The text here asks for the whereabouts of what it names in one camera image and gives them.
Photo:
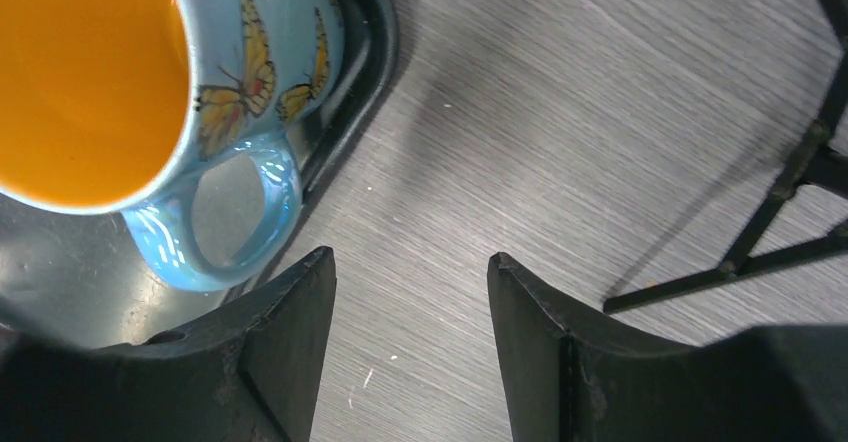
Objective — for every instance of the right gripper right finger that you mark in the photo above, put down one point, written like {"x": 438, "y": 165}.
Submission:
{"x": 572, "y": 373}

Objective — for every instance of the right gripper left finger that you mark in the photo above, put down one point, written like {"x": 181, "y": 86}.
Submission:
{"x": 249, "y": 370}

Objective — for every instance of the black plastic tray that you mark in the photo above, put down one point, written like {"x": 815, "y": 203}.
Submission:
{"x": 81, "y": 278}

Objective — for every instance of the blue orange-inside mug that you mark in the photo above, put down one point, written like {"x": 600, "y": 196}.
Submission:
{"x": 123, "y": 105}

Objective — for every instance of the black tripod stand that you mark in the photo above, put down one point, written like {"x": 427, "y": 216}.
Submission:
{"x": 811, "y": 162}

